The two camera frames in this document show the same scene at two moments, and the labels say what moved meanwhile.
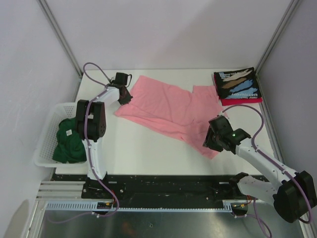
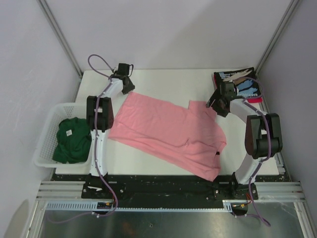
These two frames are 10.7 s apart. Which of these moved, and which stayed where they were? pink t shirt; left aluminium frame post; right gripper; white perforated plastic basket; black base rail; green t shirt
Moved: right gripper; pink t shirt
Stayed: green t shirt; white perforated plastic basket; left aluminium frame post; black base rail
